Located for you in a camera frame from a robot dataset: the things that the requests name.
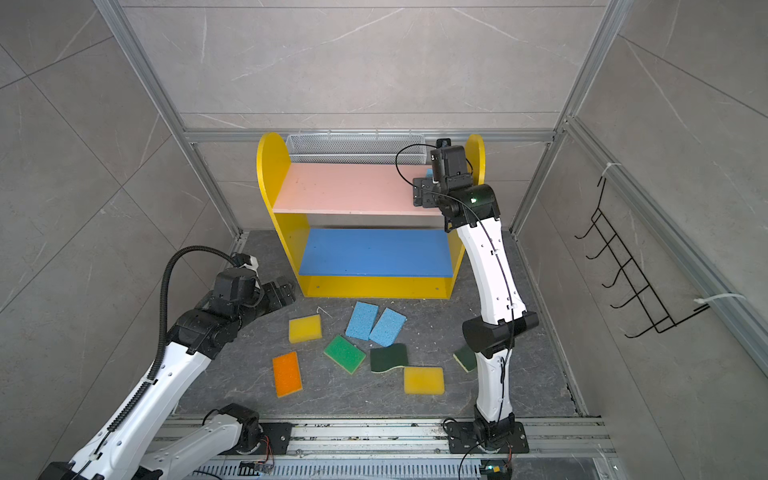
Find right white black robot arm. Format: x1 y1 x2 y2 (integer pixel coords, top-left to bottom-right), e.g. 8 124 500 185
410 138 538 450

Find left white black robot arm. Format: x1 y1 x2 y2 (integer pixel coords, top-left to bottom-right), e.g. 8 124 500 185
40 267 295 479

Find yellow shelf with coloured boards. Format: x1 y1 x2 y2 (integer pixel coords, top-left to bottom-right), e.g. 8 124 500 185
256 133 465 299

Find small yellow sponge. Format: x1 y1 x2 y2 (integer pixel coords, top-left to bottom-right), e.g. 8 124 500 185
289 314 323 344

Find orange yellow sponge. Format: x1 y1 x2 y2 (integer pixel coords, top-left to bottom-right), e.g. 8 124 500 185
272 352 303 398

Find bright green yellow sponge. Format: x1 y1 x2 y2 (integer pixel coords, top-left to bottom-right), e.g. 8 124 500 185
323 335 366 374

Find dark green wavy sponge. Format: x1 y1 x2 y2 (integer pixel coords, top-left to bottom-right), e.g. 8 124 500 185
370 343 409 374
453 345 477 373

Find right dark green wavy sponge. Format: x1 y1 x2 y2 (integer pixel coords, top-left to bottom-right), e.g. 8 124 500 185
453 345 477 373

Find large yellow sponge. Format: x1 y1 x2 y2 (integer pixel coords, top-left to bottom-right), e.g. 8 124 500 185
404 366 445 395

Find left black corrugated cable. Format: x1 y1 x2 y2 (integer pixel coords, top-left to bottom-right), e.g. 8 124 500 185
147 245 241 382

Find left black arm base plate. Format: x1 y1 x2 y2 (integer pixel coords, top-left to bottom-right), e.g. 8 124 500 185
236 422 293 456

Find black wire hook rack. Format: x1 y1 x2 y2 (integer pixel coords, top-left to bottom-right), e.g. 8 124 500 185
574 177 710 339

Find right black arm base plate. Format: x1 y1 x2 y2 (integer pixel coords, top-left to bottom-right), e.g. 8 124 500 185
441 418 530 454

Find aluminium rail base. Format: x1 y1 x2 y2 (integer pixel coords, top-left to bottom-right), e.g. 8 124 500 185
187 417 627 479

